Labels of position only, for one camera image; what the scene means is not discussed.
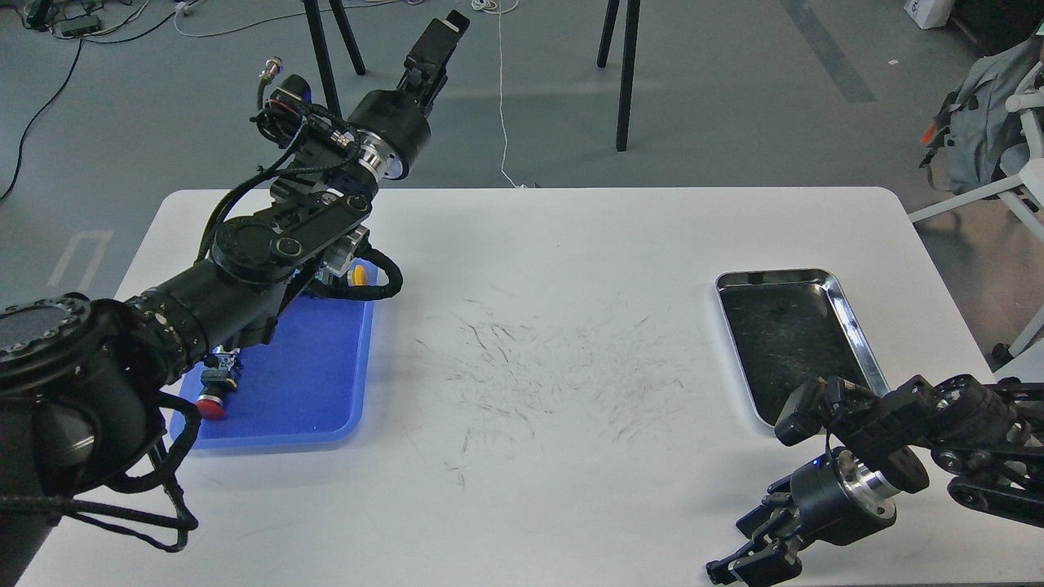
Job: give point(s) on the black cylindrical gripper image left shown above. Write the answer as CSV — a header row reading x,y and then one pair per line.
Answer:
x,y
395,116

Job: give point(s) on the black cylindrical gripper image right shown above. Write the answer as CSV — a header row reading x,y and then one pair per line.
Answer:
x,y
833,499

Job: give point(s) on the black robot arm image left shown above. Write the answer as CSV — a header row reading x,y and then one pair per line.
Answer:
x,y
88,430

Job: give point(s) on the silver metal tray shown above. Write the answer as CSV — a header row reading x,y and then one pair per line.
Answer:
x,y
820,336

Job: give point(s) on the blue plastic tray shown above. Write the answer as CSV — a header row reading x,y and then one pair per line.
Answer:
x,y
306,387

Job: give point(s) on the black tripod leg left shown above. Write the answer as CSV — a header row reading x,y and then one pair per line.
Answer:
x,y
322,52

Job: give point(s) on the black tripod leg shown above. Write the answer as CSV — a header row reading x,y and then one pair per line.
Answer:
x,y
322,52
632,11

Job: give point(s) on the black tripod leg right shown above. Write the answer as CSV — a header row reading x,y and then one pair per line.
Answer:
x,y
632,11

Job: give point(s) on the grey backpack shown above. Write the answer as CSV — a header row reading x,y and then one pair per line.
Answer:
x,y
980,138

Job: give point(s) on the white box on floor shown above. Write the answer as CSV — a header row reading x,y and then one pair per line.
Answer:
x,y
929,14

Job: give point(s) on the yellow push button switch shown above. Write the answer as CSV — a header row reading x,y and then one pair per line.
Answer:
x,y
358,275

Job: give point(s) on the red push button switch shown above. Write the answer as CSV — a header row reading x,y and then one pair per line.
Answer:
x,y
220,377

